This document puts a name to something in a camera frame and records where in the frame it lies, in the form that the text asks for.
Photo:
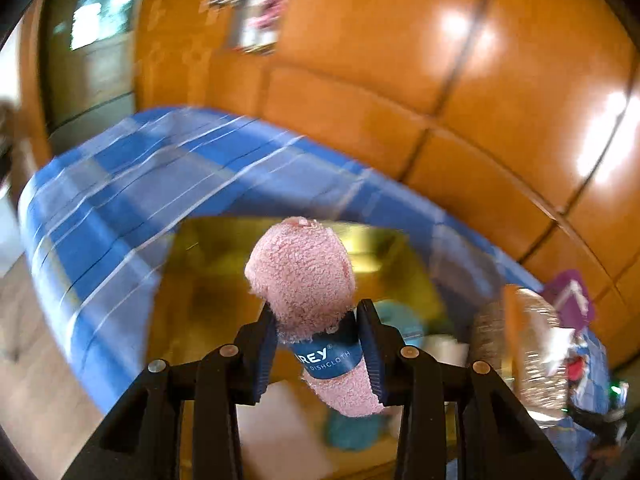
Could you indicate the teal plush toy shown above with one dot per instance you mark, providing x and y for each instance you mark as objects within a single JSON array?
[{"x": 400, "y": 322}]

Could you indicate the pink shelf ornament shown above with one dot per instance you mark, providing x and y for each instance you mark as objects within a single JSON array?
[{"x": 267, "y": 15}]

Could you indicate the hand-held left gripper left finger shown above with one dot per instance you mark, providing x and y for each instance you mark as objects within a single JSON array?
[{"x": 265, "y": 350}]

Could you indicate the wooden wardrobe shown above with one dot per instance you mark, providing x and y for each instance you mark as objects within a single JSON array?
[{"x": 450, "y": 85}]

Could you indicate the blue plaid bedsheet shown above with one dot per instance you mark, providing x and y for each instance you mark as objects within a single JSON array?
[{"x": 125, "y": 200}]

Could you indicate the ornate gold tissue box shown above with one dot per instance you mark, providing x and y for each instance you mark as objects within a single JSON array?
[{"x": 530, "y": 345}]

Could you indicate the gold metal tin box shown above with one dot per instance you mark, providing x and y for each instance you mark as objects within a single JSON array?
[{"x": 210, "y": 280}]

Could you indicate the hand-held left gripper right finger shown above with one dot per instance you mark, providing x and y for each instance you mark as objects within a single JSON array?
[{"x": 370, "y": 345}]

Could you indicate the pink dishcloth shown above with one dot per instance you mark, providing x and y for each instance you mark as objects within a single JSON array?
[{"x": 300, "y": 270}]

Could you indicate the purple tissue carton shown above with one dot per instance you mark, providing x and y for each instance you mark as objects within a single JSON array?
[{"x": 570, "y": 297}]

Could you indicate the frosted glass door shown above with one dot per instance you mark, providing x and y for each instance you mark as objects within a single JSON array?
[{"x": 95, "y": 40}]

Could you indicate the wooden door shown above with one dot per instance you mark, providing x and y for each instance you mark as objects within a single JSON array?
[{"x": 170, "y": 35}]

